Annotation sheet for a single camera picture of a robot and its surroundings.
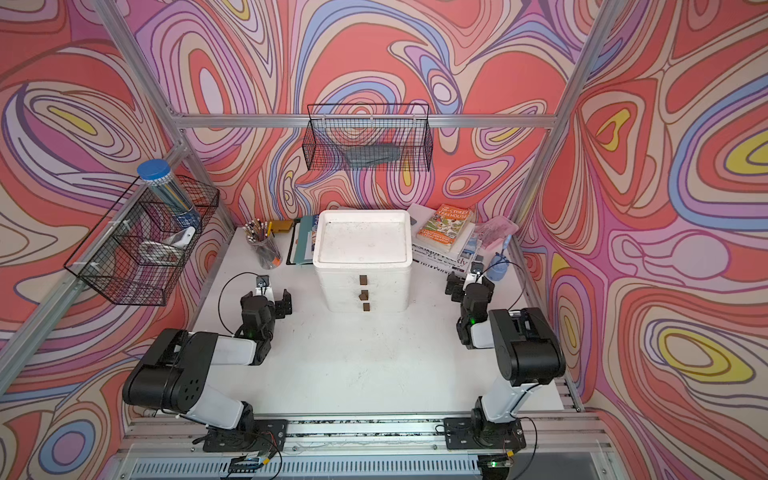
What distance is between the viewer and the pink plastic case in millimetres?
1168

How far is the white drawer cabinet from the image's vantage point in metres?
0.80

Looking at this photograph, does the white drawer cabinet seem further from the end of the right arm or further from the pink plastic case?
the pink plastic case
